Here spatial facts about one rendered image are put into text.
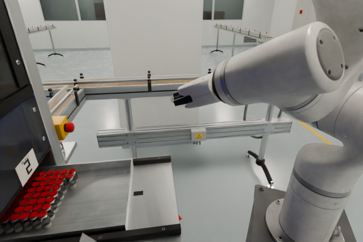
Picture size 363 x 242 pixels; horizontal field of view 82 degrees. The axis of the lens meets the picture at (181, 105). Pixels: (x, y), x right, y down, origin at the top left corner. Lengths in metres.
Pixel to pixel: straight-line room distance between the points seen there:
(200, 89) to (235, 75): 0.08
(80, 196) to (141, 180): 0.19
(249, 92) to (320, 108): 0.10
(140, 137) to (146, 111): 0.59
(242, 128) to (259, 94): 1.51
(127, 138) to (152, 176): 0.95
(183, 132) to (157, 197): 1.03
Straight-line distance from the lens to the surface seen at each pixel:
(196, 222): 1.75
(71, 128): 0.90
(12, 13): 0.73
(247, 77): 0.30
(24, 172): 0.71
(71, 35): 9.05
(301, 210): 0.62
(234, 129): 1.79
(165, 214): 0.67
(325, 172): 0.53
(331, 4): 0.38
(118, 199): 0.72
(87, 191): 0.78
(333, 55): 0.30
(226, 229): 1.74
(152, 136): 1.68
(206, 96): 0.37
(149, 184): 0.75
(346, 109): 0.47
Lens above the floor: 1.41
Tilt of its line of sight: 25 degrees down
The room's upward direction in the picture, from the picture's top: straight up
